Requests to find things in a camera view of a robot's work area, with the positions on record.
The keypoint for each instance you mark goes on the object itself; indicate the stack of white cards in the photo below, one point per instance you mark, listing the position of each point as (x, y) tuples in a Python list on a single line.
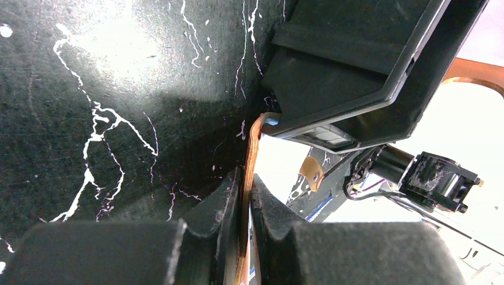
[(330, 134)]

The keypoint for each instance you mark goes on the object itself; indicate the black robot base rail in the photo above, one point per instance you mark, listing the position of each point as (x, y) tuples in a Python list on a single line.
[(426, 184)]

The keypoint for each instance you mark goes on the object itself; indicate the black card tray box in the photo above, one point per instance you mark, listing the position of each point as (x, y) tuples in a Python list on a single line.
[(369, 68)]

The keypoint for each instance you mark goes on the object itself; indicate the orange leather card holder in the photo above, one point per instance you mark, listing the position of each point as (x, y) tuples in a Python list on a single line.
[(310, 169)]

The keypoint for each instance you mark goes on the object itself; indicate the orange wooden shelf rack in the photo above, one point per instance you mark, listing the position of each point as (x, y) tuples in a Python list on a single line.
[(473, 72)]

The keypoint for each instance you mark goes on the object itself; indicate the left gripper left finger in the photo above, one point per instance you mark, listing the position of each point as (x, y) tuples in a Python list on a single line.
[(199, 248)]

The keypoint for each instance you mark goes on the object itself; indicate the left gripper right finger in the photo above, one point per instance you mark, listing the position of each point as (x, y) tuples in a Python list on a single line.
[(291, 250)]

